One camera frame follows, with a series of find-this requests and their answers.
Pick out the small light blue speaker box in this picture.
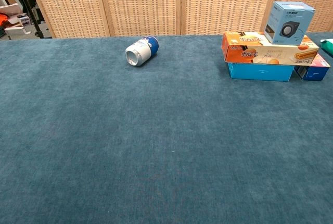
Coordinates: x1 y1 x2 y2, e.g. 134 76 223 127
264 1 316 45

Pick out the flat blue cardboard box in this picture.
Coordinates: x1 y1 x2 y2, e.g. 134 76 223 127
227 61 295 82

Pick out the orange wafer biscuit box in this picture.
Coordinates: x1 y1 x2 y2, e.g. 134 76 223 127
221 31 319 66

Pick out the blue cookie package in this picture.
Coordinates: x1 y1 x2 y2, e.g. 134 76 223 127
293 53 331 81

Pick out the blue table cloth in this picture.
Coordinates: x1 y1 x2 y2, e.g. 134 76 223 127
0 32 333 224

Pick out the blue white drink can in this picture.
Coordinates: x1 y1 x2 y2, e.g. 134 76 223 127
125 35 160 67

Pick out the woven bamboo folding screen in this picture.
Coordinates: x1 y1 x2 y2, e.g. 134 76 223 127
24 0 333 39

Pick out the black tripod stand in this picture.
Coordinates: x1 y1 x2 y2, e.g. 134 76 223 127
0 0 45 39

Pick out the green wet wipes pack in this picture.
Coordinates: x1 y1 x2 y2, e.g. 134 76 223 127
319 39 333 58

